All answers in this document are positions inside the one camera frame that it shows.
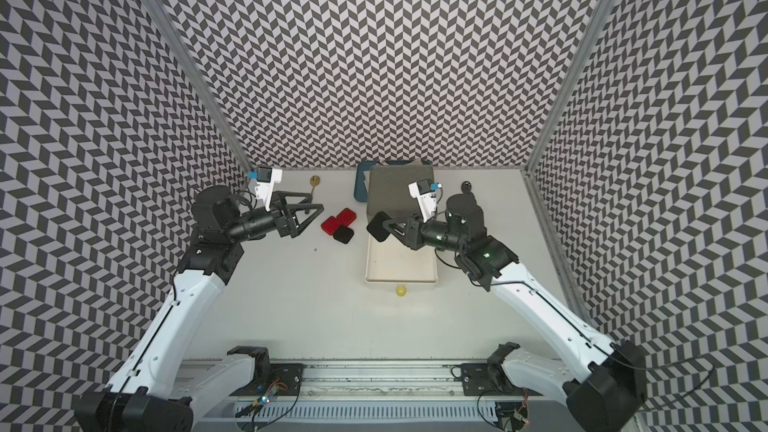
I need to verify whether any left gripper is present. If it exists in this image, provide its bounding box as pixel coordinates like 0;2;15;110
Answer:
227;190;324;243

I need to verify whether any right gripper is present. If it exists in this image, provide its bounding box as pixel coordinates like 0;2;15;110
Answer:
383;212;465;253

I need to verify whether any white drawer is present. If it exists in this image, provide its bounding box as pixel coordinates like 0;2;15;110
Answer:
364;234;439;298

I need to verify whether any black brooch box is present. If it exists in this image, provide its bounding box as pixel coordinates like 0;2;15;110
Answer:
366;211;390;243
333;225;354;244

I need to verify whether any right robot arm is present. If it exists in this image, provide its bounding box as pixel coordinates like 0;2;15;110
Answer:
370;192;647;431

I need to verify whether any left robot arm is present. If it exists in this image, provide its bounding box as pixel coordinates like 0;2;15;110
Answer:
73;186;324;431

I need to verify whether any grey drawer cabinet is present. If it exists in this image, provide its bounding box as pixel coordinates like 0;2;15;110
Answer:
366;163;434;221

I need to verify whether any red brooch box near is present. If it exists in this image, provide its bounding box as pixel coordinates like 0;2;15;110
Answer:
321;216;342;236

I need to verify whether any red brooch box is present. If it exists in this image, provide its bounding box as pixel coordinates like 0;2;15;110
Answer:
321;216;342;236
336;208;357;227

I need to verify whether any red brooch box far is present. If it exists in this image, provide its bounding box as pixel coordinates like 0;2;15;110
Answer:
336;208;357;227

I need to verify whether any teal tray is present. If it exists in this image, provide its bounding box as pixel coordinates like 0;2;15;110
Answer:
353;159;410;203

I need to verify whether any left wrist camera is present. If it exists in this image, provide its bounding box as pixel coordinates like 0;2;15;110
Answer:
248;167;283;211

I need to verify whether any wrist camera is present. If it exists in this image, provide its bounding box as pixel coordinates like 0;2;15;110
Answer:
248;167;283;211
408;179;442;223

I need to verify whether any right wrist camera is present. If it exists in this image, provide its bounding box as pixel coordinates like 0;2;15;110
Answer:
408;179;442;223

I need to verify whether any gold spoon green handle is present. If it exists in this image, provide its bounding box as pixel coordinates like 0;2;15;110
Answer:
310;175;321;195

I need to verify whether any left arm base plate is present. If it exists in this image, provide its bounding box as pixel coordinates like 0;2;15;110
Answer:
231;363;305;397

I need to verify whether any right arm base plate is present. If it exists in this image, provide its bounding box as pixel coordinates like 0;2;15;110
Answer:
450;362;539;397

